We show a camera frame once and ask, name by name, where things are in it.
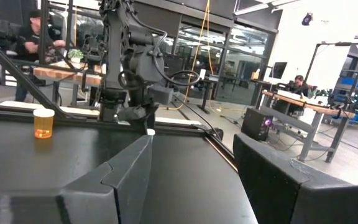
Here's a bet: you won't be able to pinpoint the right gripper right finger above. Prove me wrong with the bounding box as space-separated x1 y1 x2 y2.
233 133 358 224

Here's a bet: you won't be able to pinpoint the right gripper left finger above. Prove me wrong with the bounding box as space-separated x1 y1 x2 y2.
0 135 154 224

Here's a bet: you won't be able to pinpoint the large orange pill bottle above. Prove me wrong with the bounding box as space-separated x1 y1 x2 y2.
32 108 56 140

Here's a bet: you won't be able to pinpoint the black computer tower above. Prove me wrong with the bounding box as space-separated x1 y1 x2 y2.
240 107 275 142

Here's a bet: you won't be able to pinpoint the small green potted plant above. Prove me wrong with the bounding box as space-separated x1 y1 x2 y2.
67 48 85 64

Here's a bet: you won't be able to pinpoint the wooden workbench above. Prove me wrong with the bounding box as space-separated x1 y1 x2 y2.
32 60 105 106

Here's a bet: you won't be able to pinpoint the wooden desk metal legs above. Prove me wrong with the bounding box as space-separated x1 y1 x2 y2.
261 89 357 163

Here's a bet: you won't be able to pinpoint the person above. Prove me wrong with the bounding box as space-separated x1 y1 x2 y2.
14 9 67 103
286 74 311 98

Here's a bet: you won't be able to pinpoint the black computer monitor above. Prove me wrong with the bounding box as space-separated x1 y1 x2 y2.
268 61 288 80

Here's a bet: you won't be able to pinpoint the ceiling light tube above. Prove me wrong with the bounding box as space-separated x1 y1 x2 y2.
232 2 276 17

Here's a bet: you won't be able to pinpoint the black cable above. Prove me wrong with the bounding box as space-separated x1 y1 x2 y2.
118 70 201 91

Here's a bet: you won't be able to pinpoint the black pedestal table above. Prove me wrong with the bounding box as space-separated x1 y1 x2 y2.
196 73 221 114

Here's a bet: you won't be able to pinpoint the black diagonal frame strut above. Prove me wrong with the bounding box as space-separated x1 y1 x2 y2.
0 21 71 119

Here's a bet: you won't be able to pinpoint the yellow hanging cable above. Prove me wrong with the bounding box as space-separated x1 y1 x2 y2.
183 0 213 110

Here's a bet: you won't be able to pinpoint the black dome camera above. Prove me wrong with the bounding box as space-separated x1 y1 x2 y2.
301 11 314 27

